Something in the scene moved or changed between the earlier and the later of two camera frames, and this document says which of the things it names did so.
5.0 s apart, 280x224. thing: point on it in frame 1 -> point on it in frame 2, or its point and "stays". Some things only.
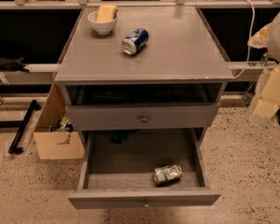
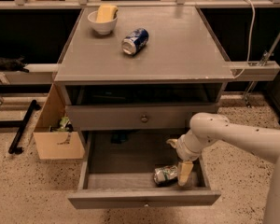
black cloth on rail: (11, 64) stays
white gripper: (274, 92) -> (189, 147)
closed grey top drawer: (143, 117) stays
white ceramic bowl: (102, 27) stays
